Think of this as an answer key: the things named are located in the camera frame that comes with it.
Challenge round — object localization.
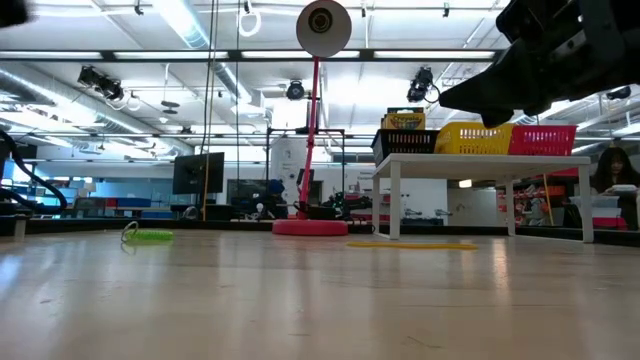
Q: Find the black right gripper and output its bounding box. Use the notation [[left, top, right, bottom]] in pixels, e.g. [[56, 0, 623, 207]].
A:
[[438, 32, 609, 129]]

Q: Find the yellow plastic basket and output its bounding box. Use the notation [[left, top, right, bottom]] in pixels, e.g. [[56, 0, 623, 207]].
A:
[[433, 121, 516, 156]]

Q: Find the yellow green crayon box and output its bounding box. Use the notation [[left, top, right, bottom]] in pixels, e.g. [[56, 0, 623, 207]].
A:
[[381, 106, 427, 131]]

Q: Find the red plastic basket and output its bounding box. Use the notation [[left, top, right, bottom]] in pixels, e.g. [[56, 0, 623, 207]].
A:
[[508, 124, 578, 157]]

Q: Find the black plastic basket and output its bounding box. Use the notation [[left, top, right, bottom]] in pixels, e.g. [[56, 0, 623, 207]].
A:
[[371, 128, 441, 167]]

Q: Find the red desk lamp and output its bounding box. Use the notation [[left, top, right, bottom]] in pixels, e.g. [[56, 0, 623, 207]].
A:
[[272, 0, 353, 237]]

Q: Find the white perforated shelf riser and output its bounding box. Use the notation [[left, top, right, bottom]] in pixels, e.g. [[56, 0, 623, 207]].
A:
[[371, 153, 595, 243]]

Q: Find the person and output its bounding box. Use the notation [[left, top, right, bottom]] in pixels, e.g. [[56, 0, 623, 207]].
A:
[[263, 178, 288, 219], [589, 146, 640, 231]]

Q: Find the black computer monitor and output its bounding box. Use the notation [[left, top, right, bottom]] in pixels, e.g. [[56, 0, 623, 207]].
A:
[[172, 151, 226, 196]]

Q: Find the green coil wristband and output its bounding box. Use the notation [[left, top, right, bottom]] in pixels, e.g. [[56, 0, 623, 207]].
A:
[[121, 221, 175, 245]]

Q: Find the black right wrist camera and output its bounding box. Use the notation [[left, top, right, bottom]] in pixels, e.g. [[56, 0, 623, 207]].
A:
[[496, 0, 584, 46]]

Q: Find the white hanging cable loop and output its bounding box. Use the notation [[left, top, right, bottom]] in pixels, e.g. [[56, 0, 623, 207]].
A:
[[237, 8, 263, 38]]

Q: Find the black corrugated cable hose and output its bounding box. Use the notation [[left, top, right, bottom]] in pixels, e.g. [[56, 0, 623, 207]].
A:
[[0, 128, 69, 217]]

